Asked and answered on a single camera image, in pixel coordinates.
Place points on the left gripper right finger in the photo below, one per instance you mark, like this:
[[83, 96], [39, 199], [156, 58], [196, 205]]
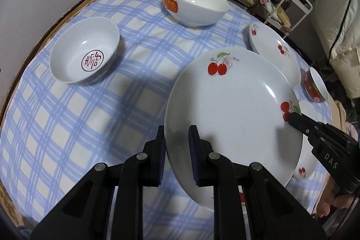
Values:
[[248, 201]]

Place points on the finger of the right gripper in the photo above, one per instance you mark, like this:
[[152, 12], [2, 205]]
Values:
[[304, 124]]

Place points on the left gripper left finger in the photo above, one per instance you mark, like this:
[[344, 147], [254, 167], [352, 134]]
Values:
[[107, 202]]

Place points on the large cherry plate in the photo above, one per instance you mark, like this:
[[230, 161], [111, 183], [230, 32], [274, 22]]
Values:
[[233, 96]]

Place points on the person's right hand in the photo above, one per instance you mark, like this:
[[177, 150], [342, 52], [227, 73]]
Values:
[[328, 198]]

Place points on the cherry plate underneath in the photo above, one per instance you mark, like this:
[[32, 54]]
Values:
[[307, 162]]

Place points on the brown floral blanket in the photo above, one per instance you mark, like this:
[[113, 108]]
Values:
[[338, 119]]

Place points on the red patterned bowl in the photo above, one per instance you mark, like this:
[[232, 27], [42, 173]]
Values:
[[314, 86]]

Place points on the white utility cart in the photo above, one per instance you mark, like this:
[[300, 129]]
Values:
[[286, 15]]

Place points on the blue plaid tablecloth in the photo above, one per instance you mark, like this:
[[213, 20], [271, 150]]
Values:
[[54, 133]]

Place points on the white bowl red character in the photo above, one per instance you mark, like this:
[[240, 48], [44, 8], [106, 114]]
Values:
[[85, 50]]

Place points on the large white bowl orange label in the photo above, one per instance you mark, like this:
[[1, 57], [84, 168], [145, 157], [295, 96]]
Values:
[[196, 13]]

